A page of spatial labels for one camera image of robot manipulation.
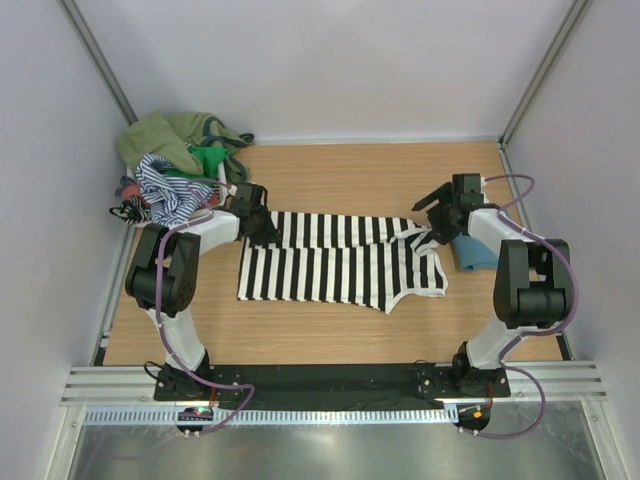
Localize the black white striped tank top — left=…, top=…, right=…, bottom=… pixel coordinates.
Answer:
left=237, top=211, right=448, bottom=314

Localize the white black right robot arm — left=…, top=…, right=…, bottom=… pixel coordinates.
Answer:
left=413, top=173, right=579, bottom=397

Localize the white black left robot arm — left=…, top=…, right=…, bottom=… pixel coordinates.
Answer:
left=125, top=182, right=281, bottom=401

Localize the bright green tank top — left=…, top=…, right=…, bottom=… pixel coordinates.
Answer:
left=164, top=146, right=229, bottom=179

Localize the blue white striped tank top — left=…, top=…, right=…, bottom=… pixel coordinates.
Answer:
left=134, top=153, right=216, bottom=226

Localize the olive green tank top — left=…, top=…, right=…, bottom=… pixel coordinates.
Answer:
left=116, top=112, right=255, bottom=175

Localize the zebra print tank top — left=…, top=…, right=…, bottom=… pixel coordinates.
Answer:
left=109, top=197, right=151, bottom=227

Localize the red tank top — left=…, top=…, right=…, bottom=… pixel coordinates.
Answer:
left=115, top=176, right=144, bottom=202

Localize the white laundry basket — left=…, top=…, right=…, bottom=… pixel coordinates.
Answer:
left=128, top=158, right=236, bottom=229

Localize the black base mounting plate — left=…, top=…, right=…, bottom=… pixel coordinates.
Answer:
left=153, top=362, right=513, bottom=404

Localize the perforated cable duct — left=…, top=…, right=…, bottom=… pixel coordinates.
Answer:
left=83, top=405, right=458, bottom=427

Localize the aluminium frame rail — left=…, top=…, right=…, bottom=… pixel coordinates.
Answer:
left=61, top=361, right=607, bottom=411

